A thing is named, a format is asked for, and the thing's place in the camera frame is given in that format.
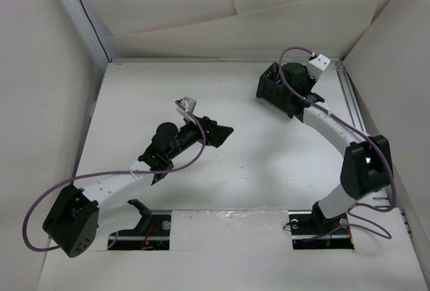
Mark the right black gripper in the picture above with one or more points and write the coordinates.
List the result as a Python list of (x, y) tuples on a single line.
[(312, 80)]

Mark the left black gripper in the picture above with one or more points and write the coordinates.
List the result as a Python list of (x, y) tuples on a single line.
[(218, 133)]

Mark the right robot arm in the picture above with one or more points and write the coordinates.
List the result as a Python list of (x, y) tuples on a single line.
[(367, 163)]

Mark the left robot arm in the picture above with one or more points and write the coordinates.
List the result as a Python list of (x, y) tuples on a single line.
[(81, 215)]

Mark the black two-compartment organizer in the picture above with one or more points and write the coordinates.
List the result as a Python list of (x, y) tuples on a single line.
[(272, 89)]

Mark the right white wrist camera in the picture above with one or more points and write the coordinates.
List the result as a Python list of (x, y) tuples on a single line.
[(317, 65)]

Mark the aluminium side rail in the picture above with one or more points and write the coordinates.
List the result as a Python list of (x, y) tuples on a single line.
[(349, 96)]

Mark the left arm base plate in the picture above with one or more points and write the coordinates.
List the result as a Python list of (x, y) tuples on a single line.
[(155, 237)]

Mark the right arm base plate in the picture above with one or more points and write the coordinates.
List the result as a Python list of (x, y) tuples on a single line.
[(309, 234)]

